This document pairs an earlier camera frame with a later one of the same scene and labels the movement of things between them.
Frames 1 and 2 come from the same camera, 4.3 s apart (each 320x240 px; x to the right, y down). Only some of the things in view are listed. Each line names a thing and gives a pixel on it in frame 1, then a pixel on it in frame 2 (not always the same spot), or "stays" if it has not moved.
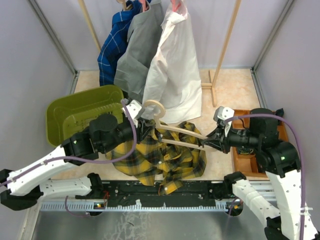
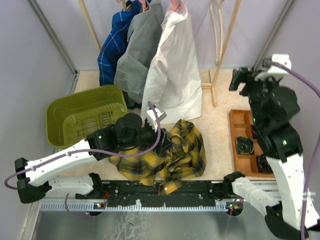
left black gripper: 144,126 -> 165,144
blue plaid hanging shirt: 115,41 stays
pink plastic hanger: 174,6 stays
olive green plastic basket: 70,114 stays
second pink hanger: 145,5 stays
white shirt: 174,79 stays
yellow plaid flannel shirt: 163,155 stays
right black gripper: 217,138 -> 242,75
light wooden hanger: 159,126 -> 220,22
